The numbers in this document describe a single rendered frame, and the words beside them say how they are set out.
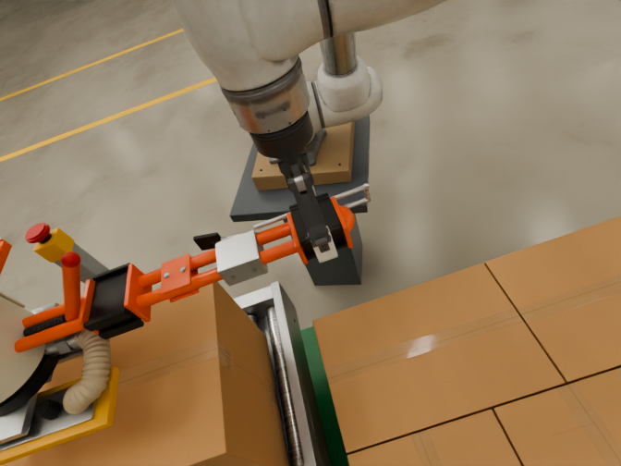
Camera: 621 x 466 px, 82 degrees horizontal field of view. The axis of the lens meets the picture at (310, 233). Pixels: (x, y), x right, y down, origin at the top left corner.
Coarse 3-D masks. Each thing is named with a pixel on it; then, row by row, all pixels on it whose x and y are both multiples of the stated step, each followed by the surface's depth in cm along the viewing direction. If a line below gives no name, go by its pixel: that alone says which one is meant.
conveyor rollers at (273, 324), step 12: (276, 324) 123; (276, 336) 120; (276, 348) 117; (276, 360) 115; (276, 372) 113; (288, 384) 109; (288, 396) 107; (288, 408) 105; (288, 420) 103; (288, 432) 101; (288, 444) 100; (300, 456) 97
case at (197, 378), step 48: (144, 336) 84; (192, 336) 81; (240, 336) 95; (48, 384) 83; (144, 384) 77; (192, 384) 74; (240, 384) 83; (96, 432) 73; (144, 432) 70; (192, 432) 68; (240, 432) 73
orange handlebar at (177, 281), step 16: (288, 224) 59; (352, 224) 56; (0, 240) 76; (272, 240) 59; (0, 256) 74; (208, 256) 59; (272, 256) 56; (0, 272) 72; (160, 272) 59; (176, 272) 58; (192, 272) 60; (208, 272) 57; (160, 288) 57; (176, 288) 56; (192, 288) 57; (80, 304) 60; (144, 304) 57; (32, 320) 60; (32, 336) 58; (48, 336) 57; (64, 336) 58
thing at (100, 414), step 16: (112, 368) 64; (64, 384) 65; (112, 384) 63; (48, 400) 60; (96, 400) 61; (112, 400) 61; (32, 416) 62; (48, 416) 59; (64, 416) 60; (80, 416) 60; (96, 416) 60; (112, 416) 60; (32, 432) 60; (48, 432) 59; (64, 432) 59; (80, 432) 59; (0, 448) 60; (16, 448) 60; (32, 448) 59; (0, 464) 60
